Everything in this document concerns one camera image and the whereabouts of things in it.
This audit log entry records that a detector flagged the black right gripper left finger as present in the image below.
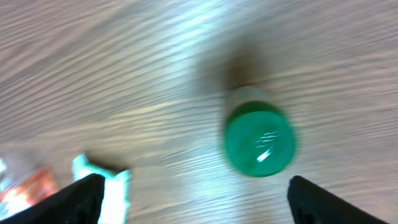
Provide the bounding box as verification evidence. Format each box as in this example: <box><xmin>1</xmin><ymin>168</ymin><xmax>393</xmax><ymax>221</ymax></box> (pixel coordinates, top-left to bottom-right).
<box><xmin>1</xmin><ymin>174</ymin><xmax>105</xmax><ymax>224</ymax></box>

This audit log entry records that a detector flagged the small orange white box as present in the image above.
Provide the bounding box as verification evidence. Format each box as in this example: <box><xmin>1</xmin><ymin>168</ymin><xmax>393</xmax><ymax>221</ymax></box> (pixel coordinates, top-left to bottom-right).
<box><xmin>1</xmin><ymin>167</ymin><xmax>58</xmax><ymax>221</ymax></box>

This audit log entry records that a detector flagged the green lid round jar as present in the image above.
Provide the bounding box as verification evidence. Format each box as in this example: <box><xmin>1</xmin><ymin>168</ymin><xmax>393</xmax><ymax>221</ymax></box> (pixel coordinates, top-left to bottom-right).
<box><xmin>222</xmin><ymin>85</ymin><xmax>297</xmax><ymax>177</ymax></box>

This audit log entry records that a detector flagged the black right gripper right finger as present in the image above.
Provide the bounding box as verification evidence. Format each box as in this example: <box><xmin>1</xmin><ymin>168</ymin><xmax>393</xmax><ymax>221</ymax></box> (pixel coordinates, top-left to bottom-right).
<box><xmin>287</xmin><ymin>175</ymin><xmax>386</xmax><ymax>224</ymax></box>

